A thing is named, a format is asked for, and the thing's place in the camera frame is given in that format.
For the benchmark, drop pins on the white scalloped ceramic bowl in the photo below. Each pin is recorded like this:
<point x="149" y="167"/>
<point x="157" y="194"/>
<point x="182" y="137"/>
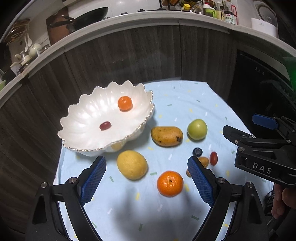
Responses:
<point x="80" y="131"/>

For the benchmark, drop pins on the small red grape tomato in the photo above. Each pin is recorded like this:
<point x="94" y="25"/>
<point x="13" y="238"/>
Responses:
<point x="213" y="158"/>

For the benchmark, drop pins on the light blue patterned cloth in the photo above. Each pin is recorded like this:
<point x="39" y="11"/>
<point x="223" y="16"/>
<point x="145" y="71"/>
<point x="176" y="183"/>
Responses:
<point x="147" y="133"/>

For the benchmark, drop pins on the large red grape tomato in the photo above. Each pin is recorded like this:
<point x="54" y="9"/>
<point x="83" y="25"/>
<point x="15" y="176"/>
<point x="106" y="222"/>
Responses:
<point x="105" y="126"/>

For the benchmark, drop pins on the black spice rack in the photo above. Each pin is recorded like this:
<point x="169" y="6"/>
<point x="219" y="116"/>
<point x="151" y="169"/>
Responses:
<point x="179" y="4"/>

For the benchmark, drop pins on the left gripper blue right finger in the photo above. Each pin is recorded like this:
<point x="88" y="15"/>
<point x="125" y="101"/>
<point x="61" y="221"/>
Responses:
<point x="203" y="179"/>

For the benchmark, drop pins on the yellow orange mango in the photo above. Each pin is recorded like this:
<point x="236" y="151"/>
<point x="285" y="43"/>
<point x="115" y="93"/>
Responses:
<point x="167" y="136"/>

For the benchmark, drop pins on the dark blueberry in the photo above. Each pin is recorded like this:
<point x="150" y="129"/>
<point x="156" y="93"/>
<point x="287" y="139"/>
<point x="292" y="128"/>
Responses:
<point x="197" y="152"/>

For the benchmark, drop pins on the wooden cutting board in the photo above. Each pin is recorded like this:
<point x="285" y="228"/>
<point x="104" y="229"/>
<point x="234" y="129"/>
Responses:
<point x="58" y="33"/>

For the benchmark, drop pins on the red label sauce bottle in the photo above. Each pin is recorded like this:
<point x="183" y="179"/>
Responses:
<point x="230" y="14"/>

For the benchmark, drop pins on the brown longan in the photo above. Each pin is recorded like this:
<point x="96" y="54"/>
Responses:
<point x="204" y="161"/>
<point x="188" y="173"/>

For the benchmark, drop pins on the green apple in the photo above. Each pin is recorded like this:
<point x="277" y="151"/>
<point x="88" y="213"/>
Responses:
<point x="197" y="129"/>

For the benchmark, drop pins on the small orange tangerine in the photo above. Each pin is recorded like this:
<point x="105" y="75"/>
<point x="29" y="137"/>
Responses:
<point x="125" y="103"/>

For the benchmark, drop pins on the white teapot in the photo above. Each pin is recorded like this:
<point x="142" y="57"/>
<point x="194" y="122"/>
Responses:
<point x="34" y="50"/>

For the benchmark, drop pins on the person right hand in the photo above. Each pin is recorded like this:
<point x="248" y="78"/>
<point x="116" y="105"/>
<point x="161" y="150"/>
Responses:
<point x="282" y="197"/>

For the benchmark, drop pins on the black wok pan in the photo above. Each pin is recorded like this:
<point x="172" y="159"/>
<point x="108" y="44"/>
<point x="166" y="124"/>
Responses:
<point x="88" y="18"/>

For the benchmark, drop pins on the large orange tangerine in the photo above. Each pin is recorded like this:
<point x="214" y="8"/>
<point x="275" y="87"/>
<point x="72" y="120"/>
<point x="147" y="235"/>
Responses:
<point x="170" y="184"/>

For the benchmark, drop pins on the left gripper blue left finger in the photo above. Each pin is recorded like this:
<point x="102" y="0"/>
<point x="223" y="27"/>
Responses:
<point x="90" y="178"/>

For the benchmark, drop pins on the white rice cooker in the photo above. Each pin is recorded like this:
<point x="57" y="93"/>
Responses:
<point x="265" y="13"/>

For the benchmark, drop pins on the yellow lemon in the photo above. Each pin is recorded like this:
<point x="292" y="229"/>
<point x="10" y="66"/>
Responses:
<point x="132" y="165"/>

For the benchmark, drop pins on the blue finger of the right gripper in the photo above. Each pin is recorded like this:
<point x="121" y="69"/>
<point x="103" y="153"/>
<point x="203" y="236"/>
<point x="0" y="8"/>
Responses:
<point x="264" y="121"/>
<point x="234" y="135"/>

